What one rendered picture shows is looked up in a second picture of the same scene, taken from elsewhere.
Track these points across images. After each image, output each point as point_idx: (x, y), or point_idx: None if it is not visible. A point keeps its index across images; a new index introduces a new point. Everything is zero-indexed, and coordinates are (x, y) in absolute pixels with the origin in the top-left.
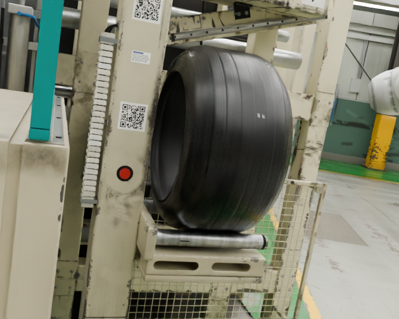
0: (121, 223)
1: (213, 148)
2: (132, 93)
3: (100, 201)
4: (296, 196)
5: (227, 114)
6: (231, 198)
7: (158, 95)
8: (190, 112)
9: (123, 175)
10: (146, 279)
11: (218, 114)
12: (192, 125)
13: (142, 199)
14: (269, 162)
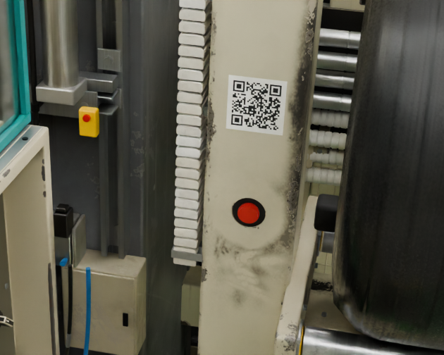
0: (249, 300)
1: (385, 217)
2: (252, 58)
3: (206, 259)
4: None
5: (424, 141)
6: (440, 315)
7: (309, 61)
8: (352, 123)
9: (244, 217)
10: None
11: (402, 141)
12: (349, 156)
13: (287, 263)
14: None
